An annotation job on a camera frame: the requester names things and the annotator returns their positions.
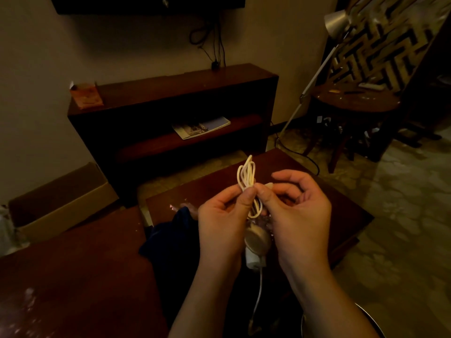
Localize white cable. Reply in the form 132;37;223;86
236;155;265;219

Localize orange booklet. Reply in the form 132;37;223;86
69;82;105;110

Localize black wall cables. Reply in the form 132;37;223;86
189;22;227;71

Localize dark wooden coffee table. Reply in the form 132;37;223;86
145;148;375;278

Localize magazine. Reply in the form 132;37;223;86
171;116;232;141

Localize cardboard box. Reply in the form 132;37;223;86
8;162;120;244

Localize person's right hand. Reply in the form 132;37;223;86
254;169;332;276

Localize person's right forearm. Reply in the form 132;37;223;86
284;265;380;338

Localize round wooden side table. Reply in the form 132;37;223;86
302;82;401;174

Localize person's dark blue trouser leg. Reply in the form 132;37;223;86
138;206;212;324

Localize dark wooden shelf unit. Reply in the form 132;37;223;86
67;63;279;208

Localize white plug adapter with cord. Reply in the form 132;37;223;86
245;247;268;335

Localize round metallic disc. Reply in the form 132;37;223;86
244;222;272;257

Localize silver floor lamp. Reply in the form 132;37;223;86
275;9;354;146

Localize black wall television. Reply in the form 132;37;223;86
49;0;246;16

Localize black lamp cord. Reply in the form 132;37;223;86
274;135;321;177

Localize person's left forearm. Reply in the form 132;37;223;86
168;261;244;338

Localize person's foot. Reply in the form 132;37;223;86
179;203;199;221

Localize clear plastic bag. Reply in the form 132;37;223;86
0;205;20;258

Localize person's left hand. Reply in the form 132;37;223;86
197;184;258;268

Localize wooden lattice screen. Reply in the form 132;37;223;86
326;0;451;93

